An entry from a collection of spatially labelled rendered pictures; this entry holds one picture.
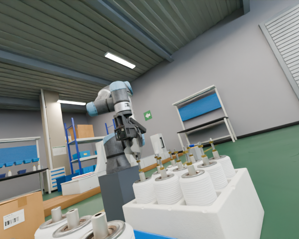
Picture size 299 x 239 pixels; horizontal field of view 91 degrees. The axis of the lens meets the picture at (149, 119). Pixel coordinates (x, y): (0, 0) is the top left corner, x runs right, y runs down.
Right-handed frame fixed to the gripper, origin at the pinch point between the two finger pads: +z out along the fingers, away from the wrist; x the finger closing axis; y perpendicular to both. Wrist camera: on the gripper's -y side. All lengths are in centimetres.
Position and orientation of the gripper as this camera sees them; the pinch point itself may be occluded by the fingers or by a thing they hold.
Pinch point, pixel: (138, 156)
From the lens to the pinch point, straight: 66.2
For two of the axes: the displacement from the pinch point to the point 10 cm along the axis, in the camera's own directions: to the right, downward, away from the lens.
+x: 7.5, -3.4, -5.7
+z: 2.7, 9.4, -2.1
